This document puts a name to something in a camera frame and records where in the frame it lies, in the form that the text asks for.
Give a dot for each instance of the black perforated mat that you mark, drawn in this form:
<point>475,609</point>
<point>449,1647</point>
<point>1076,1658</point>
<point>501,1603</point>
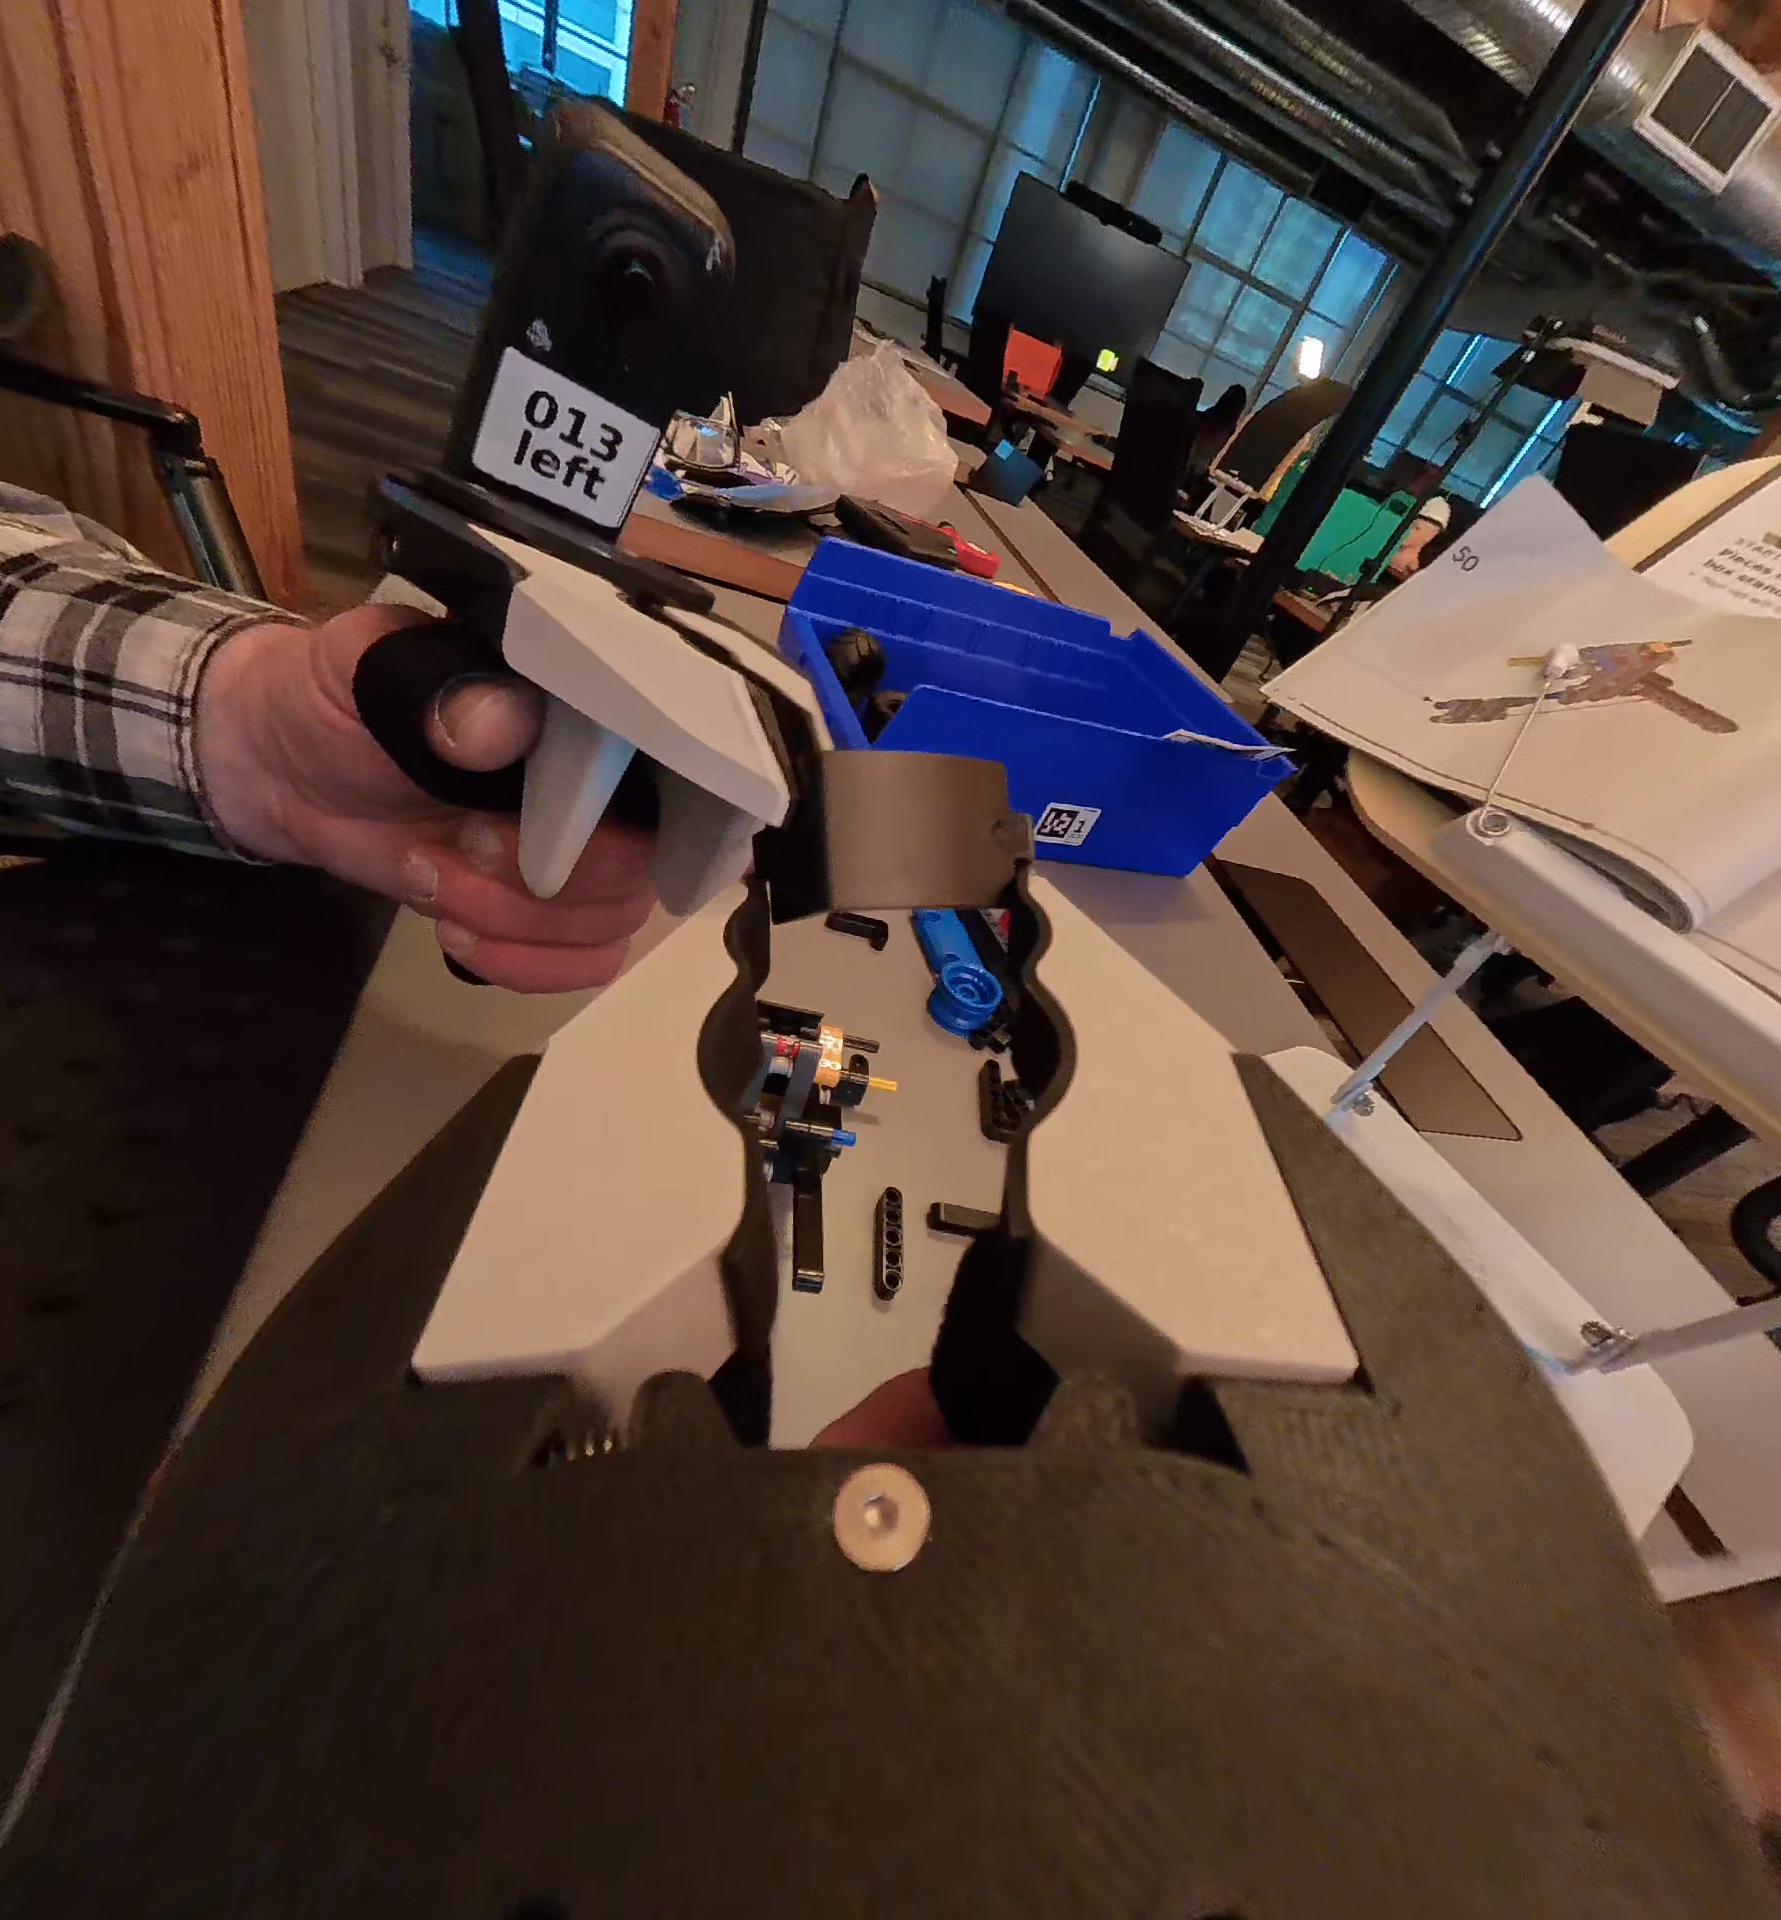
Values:
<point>109,1201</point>

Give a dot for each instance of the white paper strip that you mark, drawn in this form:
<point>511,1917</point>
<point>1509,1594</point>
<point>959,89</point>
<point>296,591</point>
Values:
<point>1228,745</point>

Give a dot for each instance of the black metal pole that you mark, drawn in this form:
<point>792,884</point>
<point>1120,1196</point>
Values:
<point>1431,286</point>

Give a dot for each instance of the orange object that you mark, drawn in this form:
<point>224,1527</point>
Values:
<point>1033,366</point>

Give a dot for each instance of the small black L beam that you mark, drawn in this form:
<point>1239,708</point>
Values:
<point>852,929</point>

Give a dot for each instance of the black and orange brick assembly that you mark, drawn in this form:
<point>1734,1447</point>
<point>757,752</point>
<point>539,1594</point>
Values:
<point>792,1080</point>

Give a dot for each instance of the crumpled packaging scraps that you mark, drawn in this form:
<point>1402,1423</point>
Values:
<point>724,449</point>

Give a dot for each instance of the black flat liftarm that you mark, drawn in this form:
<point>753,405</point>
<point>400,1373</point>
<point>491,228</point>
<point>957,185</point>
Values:
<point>965,1219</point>

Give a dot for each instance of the person's left forearm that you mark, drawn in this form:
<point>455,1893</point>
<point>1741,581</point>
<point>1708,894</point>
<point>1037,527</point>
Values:
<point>66,645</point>

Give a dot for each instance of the instruction booklet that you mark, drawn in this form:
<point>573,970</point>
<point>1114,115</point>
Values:
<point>1431,645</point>

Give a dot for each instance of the person's left hand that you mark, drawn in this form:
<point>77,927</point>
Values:
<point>304,749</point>

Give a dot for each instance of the black flat strip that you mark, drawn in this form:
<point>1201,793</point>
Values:
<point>808,1236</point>

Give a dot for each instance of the white stand board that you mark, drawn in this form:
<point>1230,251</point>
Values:
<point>1655,961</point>

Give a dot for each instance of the short black beam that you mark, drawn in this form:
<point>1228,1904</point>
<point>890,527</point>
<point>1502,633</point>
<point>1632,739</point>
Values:
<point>887,1245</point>

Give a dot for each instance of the metal air duct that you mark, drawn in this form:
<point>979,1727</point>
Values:
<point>1625,164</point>

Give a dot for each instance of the brown wooden board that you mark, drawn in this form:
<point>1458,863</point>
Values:
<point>710,563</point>

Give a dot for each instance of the white door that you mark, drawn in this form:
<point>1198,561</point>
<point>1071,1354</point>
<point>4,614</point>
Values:
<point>329,135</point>

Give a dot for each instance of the blue plastic bin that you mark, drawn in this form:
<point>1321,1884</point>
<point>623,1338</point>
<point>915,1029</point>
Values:
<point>979,749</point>

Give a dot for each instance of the black chair armrest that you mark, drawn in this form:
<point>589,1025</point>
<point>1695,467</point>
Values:
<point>20,376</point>

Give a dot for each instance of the long blue curved panel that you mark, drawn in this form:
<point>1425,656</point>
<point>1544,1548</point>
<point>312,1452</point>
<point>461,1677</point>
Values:
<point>943,937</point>

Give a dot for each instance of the black rubber tyre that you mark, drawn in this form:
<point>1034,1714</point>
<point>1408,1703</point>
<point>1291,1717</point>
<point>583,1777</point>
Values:
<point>856,661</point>
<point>890,715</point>

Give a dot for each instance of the grey desk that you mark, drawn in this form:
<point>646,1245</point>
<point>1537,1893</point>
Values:
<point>1174,961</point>

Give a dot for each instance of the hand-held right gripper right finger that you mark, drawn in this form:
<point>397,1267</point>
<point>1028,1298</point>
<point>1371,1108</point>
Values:
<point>1174,1201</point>

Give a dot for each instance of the black computer monitor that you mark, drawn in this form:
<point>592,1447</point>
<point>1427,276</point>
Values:
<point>1078,286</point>

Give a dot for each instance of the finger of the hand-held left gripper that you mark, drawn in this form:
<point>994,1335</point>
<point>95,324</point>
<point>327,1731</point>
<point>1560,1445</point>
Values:
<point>770,674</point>
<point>635,674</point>

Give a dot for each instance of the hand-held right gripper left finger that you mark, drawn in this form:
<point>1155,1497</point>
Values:
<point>605,1185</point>

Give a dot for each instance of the clear plastic bag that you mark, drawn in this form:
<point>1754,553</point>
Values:
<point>868,435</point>

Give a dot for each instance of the wooden pillar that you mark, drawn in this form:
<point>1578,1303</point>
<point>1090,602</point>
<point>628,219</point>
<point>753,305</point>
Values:
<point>109,149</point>

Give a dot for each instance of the blue toy wheel rim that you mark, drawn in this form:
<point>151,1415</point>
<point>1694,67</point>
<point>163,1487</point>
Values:
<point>965,1002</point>

